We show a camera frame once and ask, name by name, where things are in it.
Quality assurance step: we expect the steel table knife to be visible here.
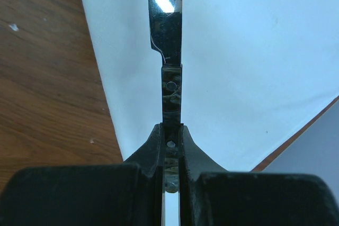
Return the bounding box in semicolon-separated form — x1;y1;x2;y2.
148;0;183;193

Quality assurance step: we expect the white cloth napkin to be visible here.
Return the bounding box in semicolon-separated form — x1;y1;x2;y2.
82;0;338;171

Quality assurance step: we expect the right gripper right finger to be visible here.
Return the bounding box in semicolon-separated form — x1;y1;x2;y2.
177;125;338;225

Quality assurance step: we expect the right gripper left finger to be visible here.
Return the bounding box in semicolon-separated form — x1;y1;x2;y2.
1;124;163;225

